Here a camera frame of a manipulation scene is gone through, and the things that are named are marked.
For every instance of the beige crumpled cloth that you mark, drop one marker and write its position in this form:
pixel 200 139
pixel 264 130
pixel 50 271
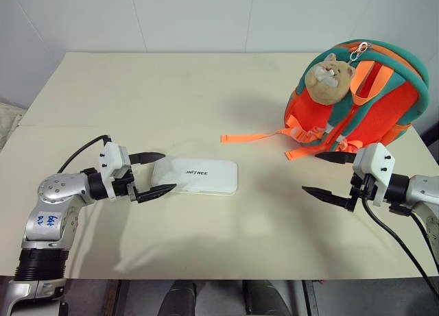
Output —
pixel 8 122

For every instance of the silver carabiner clip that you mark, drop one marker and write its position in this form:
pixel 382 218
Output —
pixel 359 51

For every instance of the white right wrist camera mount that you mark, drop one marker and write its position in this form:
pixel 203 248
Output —
pixel 377 158

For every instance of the white handwritten label sticker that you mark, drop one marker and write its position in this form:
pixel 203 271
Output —
pixel 47 222

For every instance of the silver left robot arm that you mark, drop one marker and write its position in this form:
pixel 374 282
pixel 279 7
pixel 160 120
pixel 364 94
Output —
pixel 51 192

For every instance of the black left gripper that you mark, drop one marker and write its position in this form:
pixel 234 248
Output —
pixel 122 187

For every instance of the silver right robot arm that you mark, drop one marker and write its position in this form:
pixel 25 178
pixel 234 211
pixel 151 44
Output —
pixel 420 189

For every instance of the beige plush hamster toy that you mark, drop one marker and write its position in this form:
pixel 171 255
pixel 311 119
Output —
pixel 326 81

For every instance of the dark rounded shape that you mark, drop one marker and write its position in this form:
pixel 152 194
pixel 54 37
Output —
pixel 180 299

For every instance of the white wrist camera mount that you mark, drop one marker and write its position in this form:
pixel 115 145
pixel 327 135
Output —
pixel 377 158
pixel 111 158

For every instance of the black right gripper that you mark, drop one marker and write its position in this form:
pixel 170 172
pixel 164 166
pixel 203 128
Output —
pixel 363 189

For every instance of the white rectangular case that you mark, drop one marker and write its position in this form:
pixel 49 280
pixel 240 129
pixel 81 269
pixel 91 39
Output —
pixel 205 177

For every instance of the orange and green backpack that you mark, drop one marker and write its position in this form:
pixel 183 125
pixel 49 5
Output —
pixel 387 107

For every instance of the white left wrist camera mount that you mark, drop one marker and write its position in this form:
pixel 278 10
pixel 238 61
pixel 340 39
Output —
pixel 111 158

